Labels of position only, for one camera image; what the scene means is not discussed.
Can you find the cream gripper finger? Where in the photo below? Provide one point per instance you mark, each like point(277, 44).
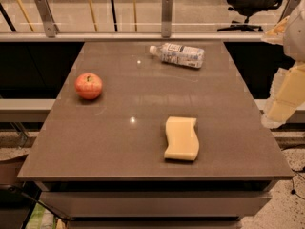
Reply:
point(275, 35)
point(287, 93)

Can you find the clear blue-labelled plastic bottle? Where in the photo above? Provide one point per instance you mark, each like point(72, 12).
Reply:
point(180, 55)

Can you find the black office chair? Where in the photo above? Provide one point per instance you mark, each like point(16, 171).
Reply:
point(248, 8)

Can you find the yellow wavy sponge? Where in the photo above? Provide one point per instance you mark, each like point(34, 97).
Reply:
point(182, 140)

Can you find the red apple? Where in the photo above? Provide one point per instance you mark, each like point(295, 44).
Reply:
point(88, 86)

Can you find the grey table drawer base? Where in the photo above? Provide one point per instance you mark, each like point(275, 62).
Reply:
point(182, 208)

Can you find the metal railing bar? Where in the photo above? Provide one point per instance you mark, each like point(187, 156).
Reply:
point(135, 36)

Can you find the right metal railing bracket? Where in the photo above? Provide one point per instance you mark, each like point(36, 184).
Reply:
point(289, 7)

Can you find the metal railing bracket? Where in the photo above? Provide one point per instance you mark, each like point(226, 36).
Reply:
point(289, 7)
point(50, 27)
point(166, 18)

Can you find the middle metal railing bracket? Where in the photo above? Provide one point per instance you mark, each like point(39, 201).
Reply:
point(166, 18)

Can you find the left metal railing bracket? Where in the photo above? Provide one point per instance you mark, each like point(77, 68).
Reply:
point(50, 27)

